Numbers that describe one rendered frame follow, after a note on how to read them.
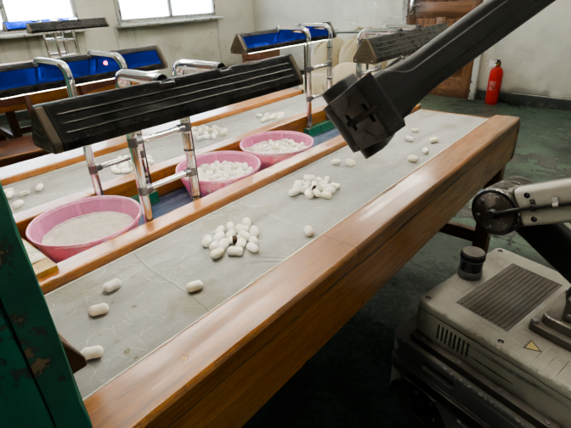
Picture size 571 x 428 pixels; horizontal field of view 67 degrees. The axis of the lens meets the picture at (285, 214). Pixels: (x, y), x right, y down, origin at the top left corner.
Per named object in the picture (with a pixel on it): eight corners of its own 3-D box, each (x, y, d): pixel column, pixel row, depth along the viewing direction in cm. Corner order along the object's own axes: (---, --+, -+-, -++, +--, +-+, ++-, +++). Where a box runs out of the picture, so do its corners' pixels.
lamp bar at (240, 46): (336, 37, 204) (336, 21, 201) (244, 54, 163) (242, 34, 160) (323, 37, 209) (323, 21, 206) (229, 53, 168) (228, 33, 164)
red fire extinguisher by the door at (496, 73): (500, 102, 495) (508, 58, 472) (494, 105, 483) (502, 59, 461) (488, 101, 503) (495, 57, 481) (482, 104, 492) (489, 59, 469)
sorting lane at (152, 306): (488, 123, 181) (489, 118, 180) (62, 428, 60) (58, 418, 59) (420, 114, 198) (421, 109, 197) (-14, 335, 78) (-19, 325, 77)
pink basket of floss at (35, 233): (158, 222, 123) (152, 193, 118) (132, 278, 99) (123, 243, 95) (65, 228, 122) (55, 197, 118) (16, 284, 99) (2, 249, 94)
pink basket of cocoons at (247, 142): (328, 162, 160) (328, 137, 155) (281, 186, 142) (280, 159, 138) (274, 149, 175) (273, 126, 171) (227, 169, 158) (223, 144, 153)
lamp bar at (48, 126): (304, 84, 107) (303, 54, 104) (55, 156, 66) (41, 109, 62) (279, 81, 112) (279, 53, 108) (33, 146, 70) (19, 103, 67)
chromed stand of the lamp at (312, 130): (334, 127, 200) (336, 23, 179) (308, 138, 186) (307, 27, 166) (302, 121, 211) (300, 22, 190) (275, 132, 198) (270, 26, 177)
